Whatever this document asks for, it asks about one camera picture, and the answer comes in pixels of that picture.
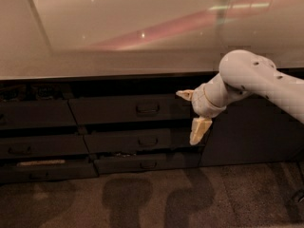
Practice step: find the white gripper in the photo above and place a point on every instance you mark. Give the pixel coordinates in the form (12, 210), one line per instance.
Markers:
(199, 103)

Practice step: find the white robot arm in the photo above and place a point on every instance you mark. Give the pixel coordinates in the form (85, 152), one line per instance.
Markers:
(242, 73)

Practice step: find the dark grey drawer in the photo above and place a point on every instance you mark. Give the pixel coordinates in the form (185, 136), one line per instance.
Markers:
(127, 109)
(32, 114)
(52, 172)
(138, 140)
(149, 162)
(42, 146)

